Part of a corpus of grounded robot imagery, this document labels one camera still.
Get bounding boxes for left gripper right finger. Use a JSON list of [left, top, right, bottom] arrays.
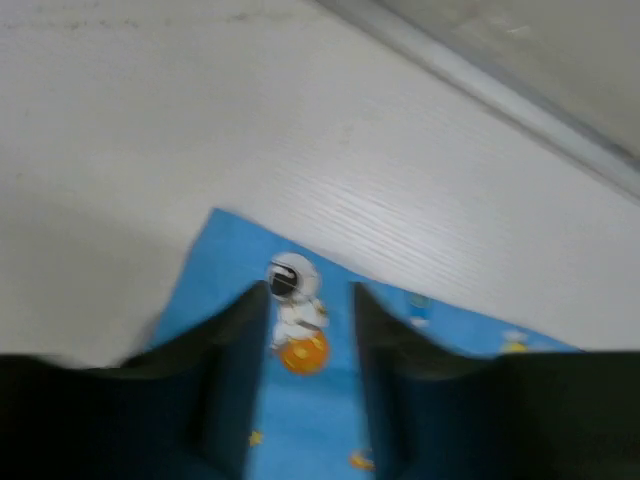
[[352, 283, 500, 479]]

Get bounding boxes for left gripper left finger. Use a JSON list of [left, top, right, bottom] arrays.
[[121, 281, 270, 479]]

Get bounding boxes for blue space-print cloth placemat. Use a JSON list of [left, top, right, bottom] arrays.
[[144, 207, 586, 480]]

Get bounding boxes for aluminium rail at table edge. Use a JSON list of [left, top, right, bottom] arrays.
[[319, 1, 639, 200]]

